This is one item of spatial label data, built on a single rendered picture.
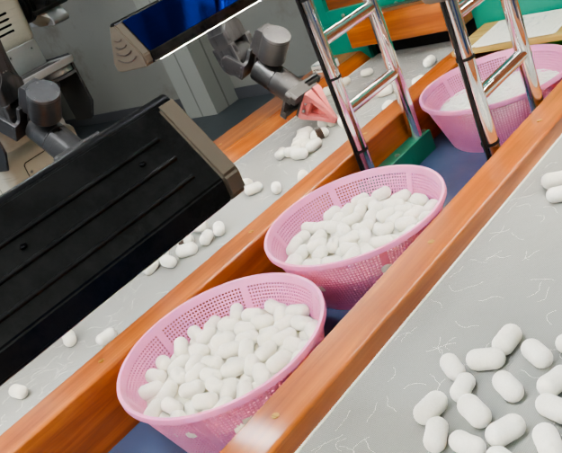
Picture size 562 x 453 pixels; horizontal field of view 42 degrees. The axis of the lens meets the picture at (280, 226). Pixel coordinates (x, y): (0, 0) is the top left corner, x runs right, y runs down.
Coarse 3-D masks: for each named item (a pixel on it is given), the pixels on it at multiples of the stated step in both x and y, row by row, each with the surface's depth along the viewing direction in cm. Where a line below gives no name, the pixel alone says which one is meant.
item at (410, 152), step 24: (312, 0) 112; (312, 24) 112; (336, 24) 117; (384, 24) 124; (384, 48) 125; (336, 72) 116; (336, 96) 117; (360, 96) 121; (408, 96) 129; (408, 120) 131; (360, 144) 121; (408, 144) 131; (432, 144) 134; (360, 168) 122
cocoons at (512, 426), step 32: (480, 352) 68; (544, 352) 65; (512, 384) 63; (544, 384) 62; (416, 416) 65; (480, 416) 62; (512, 416) 60; (544, 416) 61; (480, 448) 59; (544, 448) 56
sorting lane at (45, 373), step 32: (384, 64) 172; (416, 64) 162; (352, 96) 160; (384, 96) 151; (288, 128) 158; (256, 160) 148; (288, 160) 141; (320, 160) 134; (224, 224) 125; (192, 256) 118; (128, 288) 118; (160, 288) 113; (96, 320) 112; (128, 320) 108; (64, 352) 106; (96, 352) 103; (32, 384) 102; (0, 416) 97
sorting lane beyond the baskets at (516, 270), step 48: (528, 192) 95; (480, 240) 89; (528, 240) 85; (480, 288) 81; (528, 288) 77; (432, 336) 77; (480, 336) 74; (528, 336) 71; (384, 384) 73; (432, 384) 70; (480, 384) 68; (528, 384) 65; (336, 432) 70; (384, 432) 67; (480, 432) 63; (528, 432) 61
